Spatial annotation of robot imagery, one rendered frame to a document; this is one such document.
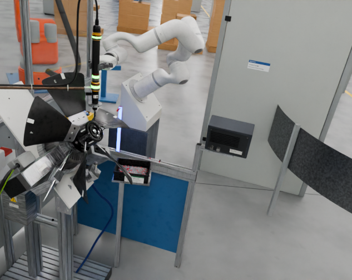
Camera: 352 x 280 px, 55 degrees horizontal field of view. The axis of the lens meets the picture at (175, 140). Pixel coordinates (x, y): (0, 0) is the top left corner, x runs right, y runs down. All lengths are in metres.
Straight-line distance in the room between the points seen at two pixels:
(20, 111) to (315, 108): 2.61
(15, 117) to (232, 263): 1.93
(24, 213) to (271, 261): 1.92
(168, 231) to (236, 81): 1.64
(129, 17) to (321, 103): 8.36
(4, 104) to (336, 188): 2.33
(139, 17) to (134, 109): 8.72
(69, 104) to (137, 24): 9.34
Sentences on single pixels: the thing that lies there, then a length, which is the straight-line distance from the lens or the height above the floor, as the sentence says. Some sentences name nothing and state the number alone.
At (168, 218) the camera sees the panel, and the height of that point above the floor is 0.42.
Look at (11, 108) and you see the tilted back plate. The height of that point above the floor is 1.28.
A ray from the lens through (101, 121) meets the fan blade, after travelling 1.98.
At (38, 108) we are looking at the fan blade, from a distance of 1.63.
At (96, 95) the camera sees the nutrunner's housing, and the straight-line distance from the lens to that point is 1.81.
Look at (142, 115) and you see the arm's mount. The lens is 2.44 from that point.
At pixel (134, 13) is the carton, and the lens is 11.07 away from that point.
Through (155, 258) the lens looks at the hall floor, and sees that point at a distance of 2.80.
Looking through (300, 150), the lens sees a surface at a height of 0.78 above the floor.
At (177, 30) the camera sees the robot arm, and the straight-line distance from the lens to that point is 1.89.
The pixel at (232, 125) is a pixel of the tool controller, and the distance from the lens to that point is 2.01.
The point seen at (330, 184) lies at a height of 0.67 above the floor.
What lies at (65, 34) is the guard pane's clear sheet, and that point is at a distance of 2.90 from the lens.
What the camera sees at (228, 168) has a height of 0.12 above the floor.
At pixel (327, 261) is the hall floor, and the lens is 3.28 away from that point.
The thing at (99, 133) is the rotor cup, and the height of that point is 1.21.
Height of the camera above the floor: 2.02
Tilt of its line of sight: 27 degrees down
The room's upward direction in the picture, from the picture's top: 8 degrees clockwise
